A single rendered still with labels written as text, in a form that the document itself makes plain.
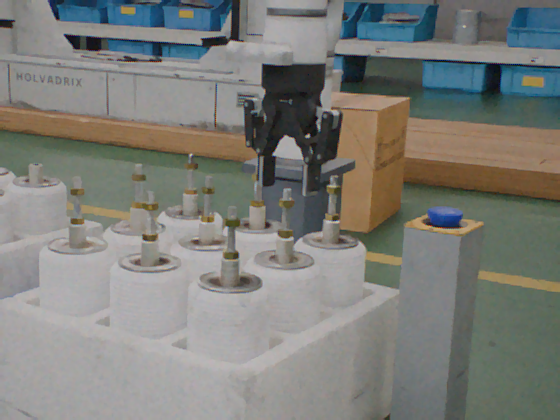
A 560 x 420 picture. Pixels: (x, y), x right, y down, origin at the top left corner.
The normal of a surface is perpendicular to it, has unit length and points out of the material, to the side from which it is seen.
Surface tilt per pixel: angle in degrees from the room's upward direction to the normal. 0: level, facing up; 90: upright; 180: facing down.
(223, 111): 90
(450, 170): 90
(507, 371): 0
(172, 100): 90
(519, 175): 90
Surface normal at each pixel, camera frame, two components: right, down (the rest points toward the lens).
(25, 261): 0.83, 0.17
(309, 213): 0.29, 0.25
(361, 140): -0.44, 0.22
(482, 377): 0.04, -0.96
